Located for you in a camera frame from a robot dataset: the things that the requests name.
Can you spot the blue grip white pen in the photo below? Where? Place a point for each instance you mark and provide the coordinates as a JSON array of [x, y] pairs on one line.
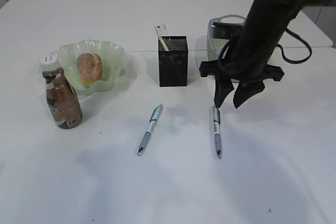
[[152, 123]]

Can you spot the grey grip patterned pen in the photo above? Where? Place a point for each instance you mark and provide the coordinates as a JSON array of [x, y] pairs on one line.
[[217, 131]]

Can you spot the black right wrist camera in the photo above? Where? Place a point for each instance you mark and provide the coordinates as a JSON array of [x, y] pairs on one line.
[[225, 30]]

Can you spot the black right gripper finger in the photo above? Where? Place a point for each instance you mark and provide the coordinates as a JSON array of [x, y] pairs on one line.
[[223, 87], [245, 91]]

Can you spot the beige patterned pen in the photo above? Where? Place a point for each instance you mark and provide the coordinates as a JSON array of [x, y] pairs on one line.
[[164, 45]]

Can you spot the blue black right robot arm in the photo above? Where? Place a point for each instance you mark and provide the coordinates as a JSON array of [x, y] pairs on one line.
[[264, 26]]

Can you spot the green wavy glass plate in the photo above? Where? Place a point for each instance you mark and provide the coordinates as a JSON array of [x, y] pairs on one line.
[[113, 57]]

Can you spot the green plastic woven basket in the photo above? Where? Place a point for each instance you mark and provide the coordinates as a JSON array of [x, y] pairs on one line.
[[214, 46]]

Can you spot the transparent plastic ruler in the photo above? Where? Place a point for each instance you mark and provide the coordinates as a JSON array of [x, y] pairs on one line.
[[161, 30]]

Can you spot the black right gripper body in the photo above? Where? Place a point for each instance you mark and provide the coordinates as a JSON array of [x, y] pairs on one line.
[[246, 71]]

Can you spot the brown coffee drink bottle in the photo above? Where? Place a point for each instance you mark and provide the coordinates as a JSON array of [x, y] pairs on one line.
[[61, 97]]

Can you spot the black mesh pen holder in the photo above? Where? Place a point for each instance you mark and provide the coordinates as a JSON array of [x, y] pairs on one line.
[[173, 64]]

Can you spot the sugared bread roll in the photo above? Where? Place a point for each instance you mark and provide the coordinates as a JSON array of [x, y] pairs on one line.
[[90, 68]]

